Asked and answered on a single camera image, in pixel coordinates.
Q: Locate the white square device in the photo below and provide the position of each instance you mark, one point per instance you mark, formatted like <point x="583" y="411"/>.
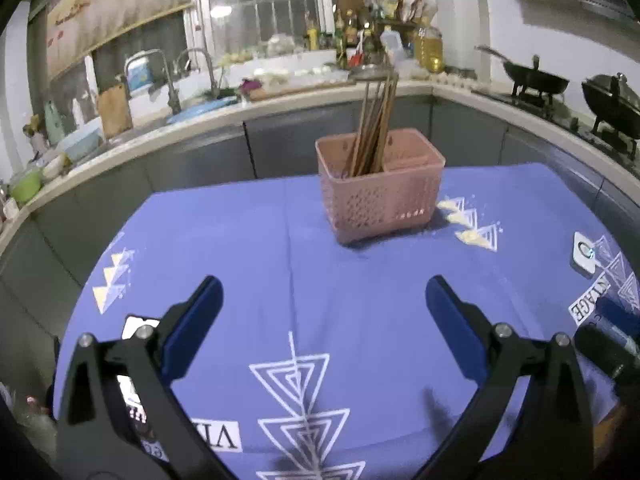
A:
<point x="584" y="255"/>

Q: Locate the cooking oil bottle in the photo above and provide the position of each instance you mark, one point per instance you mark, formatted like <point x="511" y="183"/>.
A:
<point x="428" y="48"/>

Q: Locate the black lidded pot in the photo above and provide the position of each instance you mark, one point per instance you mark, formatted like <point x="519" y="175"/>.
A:
<point x="615" y="107"/>

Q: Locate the steel kitchen faucet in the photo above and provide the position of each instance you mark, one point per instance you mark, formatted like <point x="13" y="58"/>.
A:
<point x="156" y="83"/>

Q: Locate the green bowl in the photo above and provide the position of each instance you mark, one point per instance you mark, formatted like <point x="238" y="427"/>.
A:
<point x="26" y="185"/>

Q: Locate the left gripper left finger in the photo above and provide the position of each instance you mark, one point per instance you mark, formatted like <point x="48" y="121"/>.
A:
<point x="96" y="436"/>

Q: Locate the blue printed tablecloth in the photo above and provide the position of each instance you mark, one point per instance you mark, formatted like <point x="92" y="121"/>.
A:
<point x="324" y="361"/>

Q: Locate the white plastic jug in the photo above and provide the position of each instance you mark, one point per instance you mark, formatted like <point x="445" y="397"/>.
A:
<point x="392" y="44"/>

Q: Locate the black wok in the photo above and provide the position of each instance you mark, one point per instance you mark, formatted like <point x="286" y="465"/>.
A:
<point x="528" y="77"/>

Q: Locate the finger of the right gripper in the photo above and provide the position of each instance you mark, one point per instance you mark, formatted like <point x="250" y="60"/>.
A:
<point x="623" y="319"/>
<point x="607" y="355"/>

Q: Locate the blue plastic basin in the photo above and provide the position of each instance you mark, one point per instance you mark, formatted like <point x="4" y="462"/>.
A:
<point x="200" y="109"/>

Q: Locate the wooden cutting board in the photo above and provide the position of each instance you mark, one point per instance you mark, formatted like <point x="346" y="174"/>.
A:
<point x="114" y="111"/>

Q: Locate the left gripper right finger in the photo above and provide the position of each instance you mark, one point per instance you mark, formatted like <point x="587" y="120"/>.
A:
<point x="553" y="434"/>

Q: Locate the pink perforated utensil basket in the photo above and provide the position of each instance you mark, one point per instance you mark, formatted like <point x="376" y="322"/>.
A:
<point x="401" y="196"/>

